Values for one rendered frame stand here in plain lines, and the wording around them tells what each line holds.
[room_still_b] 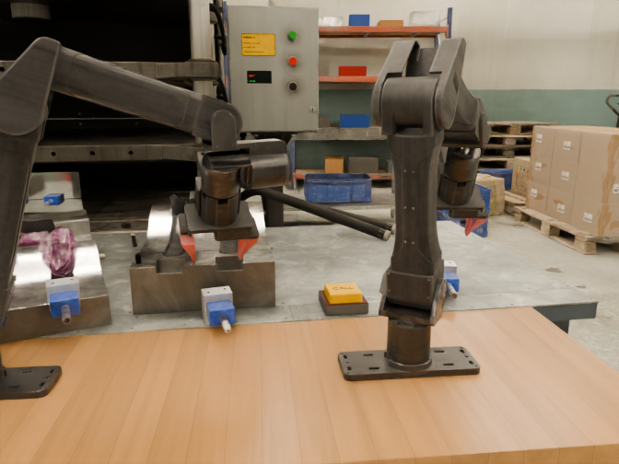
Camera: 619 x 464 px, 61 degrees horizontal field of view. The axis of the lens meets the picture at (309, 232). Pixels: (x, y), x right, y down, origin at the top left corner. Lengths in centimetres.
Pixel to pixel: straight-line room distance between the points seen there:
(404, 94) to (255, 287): 49
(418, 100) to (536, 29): 770
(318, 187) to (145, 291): 386
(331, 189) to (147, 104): 409
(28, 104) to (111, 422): 40
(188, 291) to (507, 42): 747
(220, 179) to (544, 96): 775
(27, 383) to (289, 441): 38
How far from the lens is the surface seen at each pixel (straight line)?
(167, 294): 99
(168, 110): 74
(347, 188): 479
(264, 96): 180
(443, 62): 69
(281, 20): 182
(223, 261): 101
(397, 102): 67
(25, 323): 98
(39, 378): 83
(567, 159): 495
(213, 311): 89
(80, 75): 73
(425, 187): 69
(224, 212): 80
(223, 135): 75
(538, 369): 86
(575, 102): 856
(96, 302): 97
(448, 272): 110
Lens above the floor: 118
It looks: 14 degrees down
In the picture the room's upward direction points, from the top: straight up
